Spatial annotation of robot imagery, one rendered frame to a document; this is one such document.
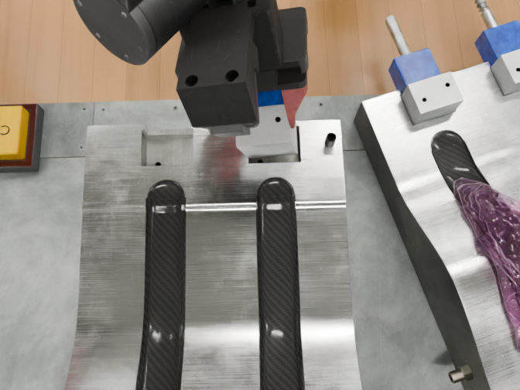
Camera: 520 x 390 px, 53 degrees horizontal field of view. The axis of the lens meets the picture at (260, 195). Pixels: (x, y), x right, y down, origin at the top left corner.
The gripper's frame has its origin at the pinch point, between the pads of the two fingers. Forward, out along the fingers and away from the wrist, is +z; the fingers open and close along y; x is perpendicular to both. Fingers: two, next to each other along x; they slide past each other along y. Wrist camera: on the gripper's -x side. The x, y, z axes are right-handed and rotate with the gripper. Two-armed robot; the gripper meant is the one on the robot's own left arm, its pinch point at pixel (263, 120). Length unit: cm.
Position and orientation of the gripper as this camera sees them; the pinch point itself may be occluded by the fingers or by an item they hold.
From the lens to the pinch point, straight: 48.4
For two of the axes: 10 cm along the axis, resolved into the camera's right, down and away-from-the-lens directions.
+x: 0.5, -8.1, 5.8
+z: 1.9, 5.8, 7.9
